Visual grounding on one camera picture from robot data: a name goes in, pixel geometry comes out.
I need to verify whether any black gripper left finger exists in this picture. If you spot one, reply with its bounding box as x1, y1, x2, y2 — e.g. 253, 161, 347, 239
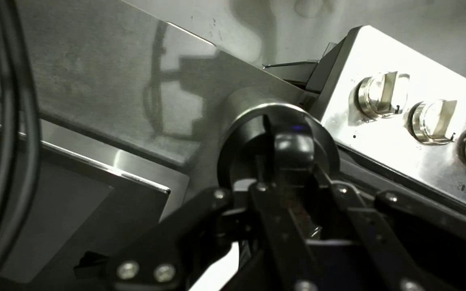
109, 187, 250, 291

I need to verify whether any stainless gas stove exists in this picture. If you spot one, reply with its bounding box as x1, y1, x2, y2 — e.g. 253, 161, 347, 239
311, 26, 466, 205

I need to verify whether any silver steel bottle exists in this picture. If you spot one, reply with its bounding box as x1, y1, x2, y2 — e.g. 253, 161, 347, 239
218, 87, 311, 165

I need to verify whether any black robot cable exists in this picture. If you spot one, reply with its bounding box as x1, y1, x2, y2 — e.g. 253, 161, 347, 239
0, 0, 43, 276

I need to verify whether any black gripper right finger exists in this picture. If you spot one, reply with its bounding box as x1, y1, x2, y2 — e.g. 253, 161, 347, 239
321, 181, 466, 291

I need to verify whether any black steel microwave oven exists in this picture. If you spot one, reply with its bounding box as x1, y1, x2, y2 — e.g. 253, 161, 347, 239
0, 121, 172, 291

